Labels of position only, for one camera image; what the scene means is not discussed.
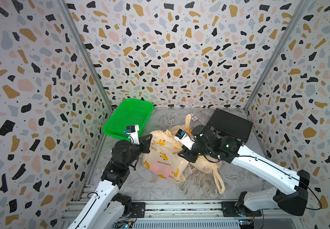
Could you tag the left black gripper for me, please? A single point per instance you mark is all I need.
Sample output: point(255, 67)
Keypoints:
point(145, 145)

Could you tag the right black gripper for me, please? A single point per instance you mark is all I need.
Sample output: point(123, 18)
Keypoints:
point(187, 155)

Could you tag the beige plastic bag with apples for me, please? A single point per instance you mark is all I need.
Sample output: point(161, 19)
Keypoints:
point(163, 159)

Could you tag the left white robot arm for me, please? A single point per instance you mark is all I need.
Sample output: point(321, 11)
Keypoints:
point(107, 208)

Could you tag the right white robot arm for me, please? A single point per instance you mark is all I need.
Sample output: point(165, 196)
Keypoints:
point(290, 189)

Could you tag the green plastic mesh basket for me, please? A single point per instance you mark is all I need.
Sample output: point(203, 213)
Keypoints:
point(130, 112)

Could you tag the small card box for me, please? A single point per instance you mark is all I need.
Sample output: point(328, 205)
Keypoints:
point(194, 118)

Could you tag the black flat box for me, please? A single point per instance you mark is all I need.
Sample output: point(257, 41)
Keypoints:
point(228, 124)

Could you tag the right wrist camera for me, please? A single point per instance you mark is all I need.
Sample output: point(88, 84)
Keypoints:
point(184, 138)

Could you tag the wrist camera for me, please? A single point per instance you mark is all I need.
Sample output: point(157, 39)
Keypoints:
point(184, 138)
point(132, 132)

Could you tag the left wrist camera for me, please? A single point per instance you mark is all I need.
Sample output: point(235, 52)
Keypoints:
point(132, 132)

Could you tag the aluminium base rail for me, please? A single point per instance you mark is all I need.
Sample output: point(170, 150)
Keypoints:
point(207, 214)

